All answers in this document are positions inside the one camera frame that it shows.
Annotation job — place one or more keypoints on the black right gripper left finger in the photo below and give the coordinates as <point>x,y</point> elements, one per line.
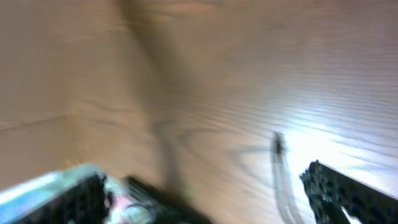
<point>76,195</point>

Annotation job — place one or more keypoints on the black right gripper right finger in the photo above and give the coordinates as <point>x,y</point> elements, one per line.
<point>334,197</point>

